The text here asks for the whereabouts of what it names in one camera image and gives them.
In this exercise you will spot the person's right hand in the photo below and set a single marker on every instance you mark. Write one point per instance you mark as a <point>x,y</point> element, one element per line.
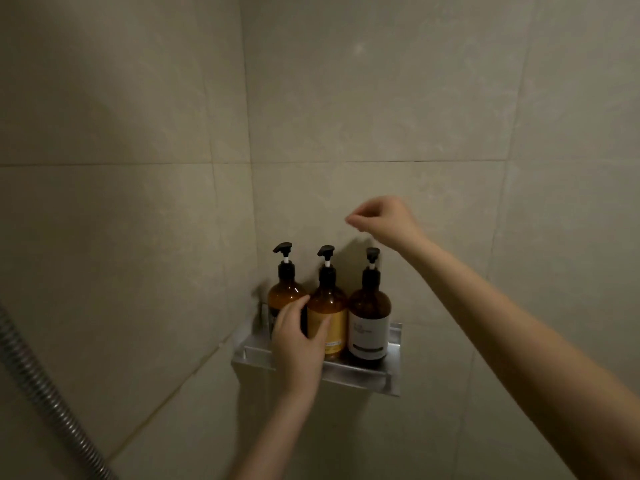
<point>387,222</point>

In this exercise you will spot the person's left hand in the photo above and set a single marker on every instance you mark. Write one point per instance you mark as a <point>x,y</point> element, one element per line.
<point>297,349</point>

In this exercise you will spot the amber pump bottle yellow label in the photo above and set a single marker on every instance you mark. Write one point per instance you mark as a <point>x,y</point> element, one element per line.
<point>330,304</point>

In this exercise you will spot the amber pump bottle black label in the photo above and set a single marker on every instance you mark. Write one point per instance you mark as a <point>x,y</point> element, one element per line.
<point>285,294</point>

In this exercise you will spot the metal shower shelf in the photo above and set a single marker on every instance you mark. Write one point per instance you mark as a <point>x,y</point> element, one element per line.
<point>360,377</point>

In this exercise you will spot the amber pump bottle white label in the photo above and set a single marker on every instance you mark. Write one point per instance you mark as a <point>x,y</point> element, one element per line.
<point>370,319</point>

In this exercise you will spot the person's right forearm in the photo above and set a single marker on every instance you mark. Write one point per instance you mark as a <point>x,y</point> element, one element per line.
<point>525,344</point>

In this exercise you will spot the person's left forearm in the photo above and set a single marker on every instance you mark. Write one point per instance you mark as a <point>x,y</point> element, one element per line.
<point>280,439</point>

